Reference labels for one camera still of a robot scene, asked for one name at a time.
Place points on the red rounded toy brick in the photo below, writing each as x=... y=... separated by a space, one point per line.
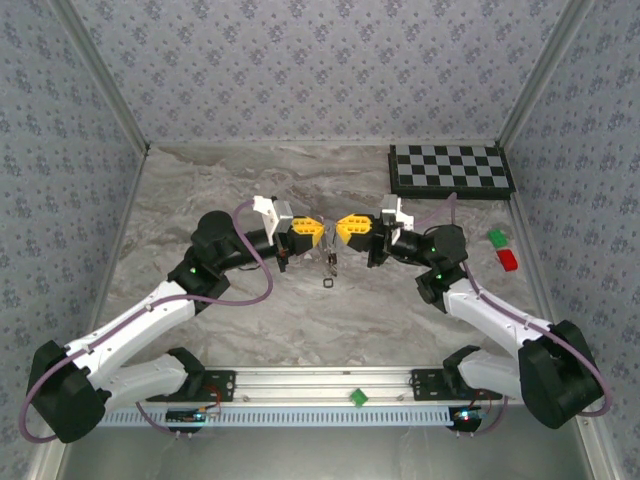
x=508 y=260

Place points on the aluminium back rail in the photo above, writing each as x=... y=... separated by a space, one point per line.
x=300 y=144

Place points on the aluminium corner post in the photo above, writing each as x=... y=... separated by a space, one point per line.
x=541 y=75
x=104 y=75

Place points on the black grey chessboard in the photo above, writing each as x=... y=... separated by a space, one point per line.
x=450 y=170

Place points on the aluminium side rail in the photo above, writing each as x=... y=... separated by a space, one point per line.
x=525 y=230
x=123 y=225

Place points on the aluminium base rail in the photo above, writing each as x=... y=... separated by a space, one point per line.
x=310 y=382

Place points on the small green block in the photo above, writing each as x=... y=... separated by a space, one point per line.
x=359 y=397

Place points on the green toy brick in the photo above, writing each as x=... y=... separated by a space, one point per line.
x=498 y=238

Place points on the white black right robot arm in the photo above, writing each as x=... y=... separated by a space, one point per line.
x=490 y=315

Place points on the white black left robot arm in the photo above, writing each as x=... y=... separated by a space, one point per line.
x=135 y=320

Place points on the steel front panel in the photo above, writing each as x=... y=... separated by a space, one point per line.
x=325 y=455

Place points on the small circuit board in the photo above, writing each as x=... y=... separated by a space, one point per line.
x=467 y=415
x=185 y=415

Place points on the black square loop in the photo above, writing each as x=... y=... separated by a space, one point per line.
x=323 y=284

